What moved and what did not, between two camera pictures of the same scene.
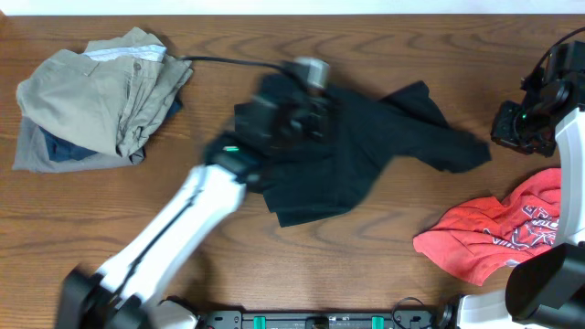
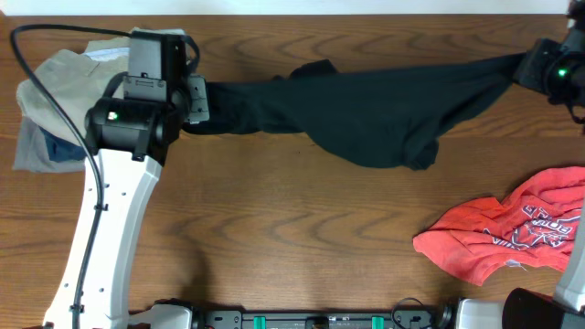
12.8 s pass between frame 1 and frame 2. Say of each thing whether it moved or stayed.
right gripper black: moved
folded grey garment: stayed
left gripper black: moved
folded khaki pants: stayed
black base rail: stayed
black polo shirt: moved
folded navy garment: stayed
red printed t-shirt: stayed
